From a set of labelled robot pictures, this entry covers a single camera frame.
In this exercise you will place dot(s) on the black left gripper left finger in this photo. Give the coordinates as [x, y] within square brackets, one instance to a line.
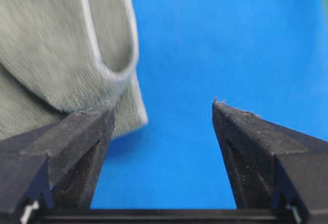
[55, 166]

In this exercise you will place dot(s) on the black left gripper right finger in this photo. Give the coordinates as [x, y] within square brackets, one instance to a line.
[272, 167]

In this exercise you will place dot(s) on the grey-green terry towel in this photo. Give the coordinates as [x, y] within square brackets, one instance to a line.
[63, 56]

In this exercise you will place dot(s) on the blue table mat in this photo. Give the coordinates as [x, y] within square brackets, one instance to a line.
[268, 57]

